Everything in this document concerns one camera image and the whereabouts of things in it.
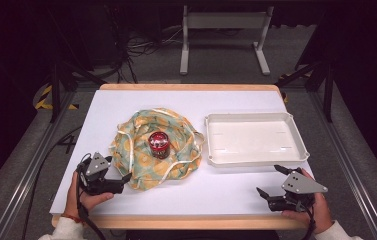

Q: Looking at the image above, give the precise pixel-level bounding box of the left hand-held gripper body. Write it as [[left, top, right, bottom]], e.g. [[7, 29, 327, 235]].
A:
[[76, 151, 126, 196]]

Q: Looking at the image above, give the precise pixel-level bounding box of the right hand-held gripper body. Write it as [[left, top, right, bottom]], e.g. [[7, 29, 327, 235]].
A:
[[267, 167, 329, 213]]

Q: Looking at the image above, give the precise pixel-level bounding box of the green yellow patterned cloth bag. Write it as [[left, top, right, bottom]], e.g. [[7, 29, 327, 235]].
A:
[[109, 107, 206, 192]]

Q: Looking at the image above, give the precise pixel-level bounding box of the person's left hand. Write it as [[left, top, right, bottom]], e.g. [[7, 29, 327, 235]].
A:
[[63, 170, 115, 222]]

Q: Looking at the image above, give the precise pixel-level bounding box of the person's right hand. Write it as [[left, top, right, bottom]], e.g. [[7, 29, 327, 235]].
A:
[[280, 168, 334, 235]]

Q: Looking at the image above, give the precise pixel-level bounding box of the white plastic tray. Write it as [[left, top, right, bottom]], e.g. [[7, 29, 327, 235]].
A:
[[204, 111, 311, 168]]

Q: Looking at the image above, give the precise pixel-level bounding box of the black metal stand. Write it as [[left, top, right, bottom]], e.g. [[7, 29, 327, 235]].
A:
[[46, 58, 108, 124], [273, 58, 336, 124]]

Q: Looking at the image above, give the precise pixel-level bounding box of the yellow black hazard tape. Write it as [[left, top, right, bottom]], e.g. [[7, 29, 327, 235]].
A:
[[33, 84, 80, 111]]

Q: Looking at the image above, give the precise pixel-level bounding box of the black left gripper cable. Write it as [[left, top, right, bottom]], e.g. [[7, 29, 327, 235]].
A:
[[75, 156, 108, 240]]

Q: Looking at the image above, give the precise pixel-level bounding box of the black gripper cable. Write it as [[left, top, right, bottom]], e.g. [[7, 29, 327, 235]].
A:
[[75, 156, 108, 240], [300, 201, 318, 240]]

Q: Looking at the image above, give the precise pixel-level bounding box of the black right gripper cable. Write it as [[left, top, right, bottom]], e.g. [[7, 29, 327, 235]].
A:
[[300, 201, 318, 240]]

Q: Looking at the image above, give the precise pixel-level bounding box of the red bracelet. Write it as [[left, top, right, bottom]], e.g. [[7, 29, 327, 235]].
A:
[[60, 213, 84, 224]]

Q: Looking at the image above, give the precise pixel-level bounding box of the aluminium floor rail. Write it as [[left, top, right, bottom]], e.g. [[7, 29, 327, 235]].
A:
[[308, 90, 377, 240], [0, 90, 78, 240]]

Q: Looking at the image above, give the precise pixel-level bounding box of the long black floor cable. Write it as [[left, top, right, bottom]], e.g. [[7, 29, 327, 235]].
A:
[[20, 125, 84, 240]]

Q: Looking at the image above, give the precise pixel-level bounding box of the bundle of black floor cables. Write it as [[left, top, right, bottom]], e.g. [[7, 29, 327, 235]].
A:
[[109, 19, 184, 84]]

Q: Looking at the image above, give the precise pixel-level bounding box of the white metal table frame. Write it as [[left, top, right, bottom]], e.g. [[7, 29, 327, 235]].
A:
[[179, 4, 275, 76]]

